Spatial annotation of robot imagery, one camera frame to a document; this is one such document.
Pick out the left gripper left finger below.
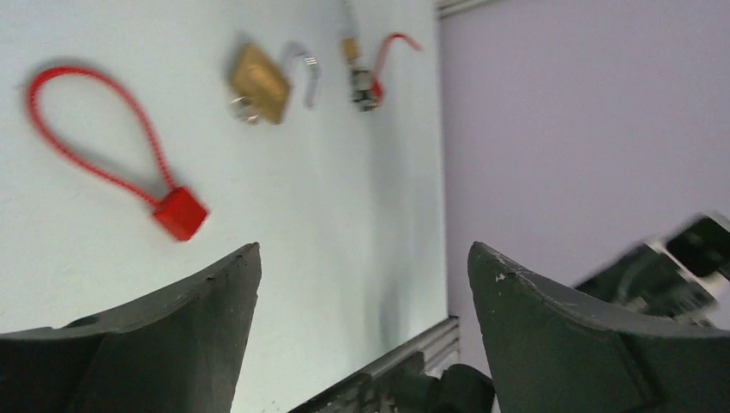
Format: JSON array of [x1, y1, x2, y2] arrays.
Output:
[[1, 243, 262, 412]]

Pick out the small silver key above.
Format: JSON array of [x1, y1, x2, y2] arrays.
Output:
[[230, 96, 260, 126]]

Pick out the red cable seal open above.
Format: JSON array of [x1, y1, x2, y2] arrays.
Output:
[[371, 32, 423, 107]]

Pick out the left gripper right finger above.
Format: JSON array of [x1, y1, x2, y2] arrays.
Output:
[[467, 242, 729, 412]]

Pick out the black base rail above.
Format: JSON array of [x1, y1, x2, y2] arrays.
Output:
[[293, 317, 496, 413]]

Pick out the small brass padlock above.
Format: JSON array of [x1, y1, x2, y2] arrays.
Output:
[[339, 0, 364, 65]]

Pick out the small key bunch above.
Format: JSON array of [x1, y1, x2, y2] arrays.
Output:
[[350, 67, 380, 112]]

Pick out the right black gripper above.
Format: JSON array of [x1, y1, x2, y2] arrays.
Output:
[[574, 243, 719, 328]]

